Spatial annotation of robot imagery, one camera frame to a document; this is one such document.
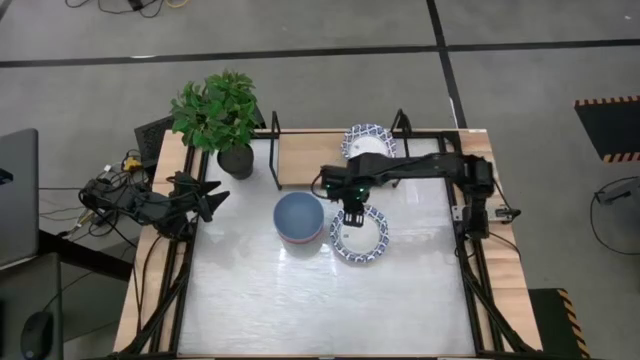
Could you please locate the green leafy plant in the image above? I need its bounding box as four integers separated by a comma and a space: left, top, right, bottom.
169, 69, 261, 154

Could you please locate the black computer mouse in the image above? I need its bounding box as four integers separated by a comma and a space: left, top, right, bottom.
19, 311, 55, 360

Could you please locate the grey laptop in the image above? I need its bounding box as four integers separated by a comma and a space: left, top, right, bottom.
0, 128, 40, 267

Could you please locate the grey floor device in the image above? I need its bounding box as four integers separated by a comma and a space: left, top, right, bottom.
594, 179, 640, 206

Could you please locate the black hazard-striped floor mat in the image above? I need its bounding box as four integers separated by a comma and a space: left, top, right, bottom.
528, 288, 592, 360
573, 95, 640, 164

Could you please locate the black metal table frame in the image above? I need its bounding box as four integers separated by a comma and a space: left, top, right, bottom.
112, 129, 546, 360

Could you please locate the black floor cable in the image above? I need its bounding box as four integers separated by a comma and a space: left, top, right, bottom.
64, 0, 166, 19
589, 175, 640, 257

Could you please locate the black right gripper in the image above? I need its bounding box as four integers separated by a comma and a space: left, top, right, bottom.
319, 154, 376, 229

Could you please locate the black dish rack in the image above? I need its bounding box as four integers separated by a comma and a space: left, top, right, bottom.
268, 108, 416, 192

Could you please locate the black perforated box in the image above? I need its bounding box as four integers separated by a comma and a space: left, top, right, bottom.
133, 115, 176, 169

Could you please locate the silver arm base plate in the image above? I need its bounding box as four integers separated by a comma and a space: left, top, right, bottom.
451, 204, 515, 222

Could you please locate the blue plastic bowl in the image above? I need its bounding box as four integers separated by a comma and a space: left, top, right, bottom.
272, 191, 325, 241

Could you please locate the blue-white patterned bowl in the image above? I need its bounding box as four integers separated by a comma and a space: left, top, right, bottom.
341, 123, 397, 161
328, 203, 390, 265

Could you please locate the black cable bundle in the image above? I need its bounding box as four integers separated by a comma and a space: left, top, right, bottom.
39, 149, 151, 239

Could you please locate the pink plastic bowl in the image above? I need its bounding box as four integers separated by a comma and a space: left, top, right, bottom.
276, 230, 324, 246

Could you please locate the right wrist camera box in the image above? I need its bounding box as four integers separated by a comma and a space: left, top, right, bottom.
343, 185, 370, 206

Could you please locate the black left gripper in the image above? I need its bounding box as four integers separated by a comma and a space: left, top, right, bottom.
167, 171, 231, 224

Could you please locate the black plant pot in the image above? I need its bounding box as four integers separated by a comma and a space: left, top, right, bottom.
216, 142, 255, 181

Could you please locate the black side desk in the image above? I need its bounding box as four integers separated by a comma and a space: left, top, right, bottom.
0, 252, 65, 360

